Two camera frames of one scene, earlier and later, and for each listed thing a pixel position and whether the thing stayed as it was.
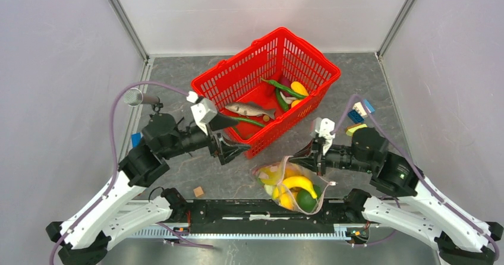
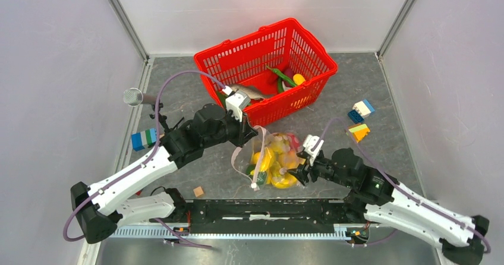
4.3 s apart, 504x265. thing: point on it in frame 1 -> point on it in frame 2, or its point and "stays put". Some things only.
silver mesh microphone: x=134 y=97 stays put
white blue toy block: x=360 y=109 stays put
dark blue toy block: x=355 y=116 stays put
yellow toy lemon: x=298 y=87 -> x=298 y=79
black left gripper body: x=217 y=149 -> x=235 y=130
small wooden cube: x=198 y=191 stays put
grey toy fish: x=246 y=109 -> x=250 y=91
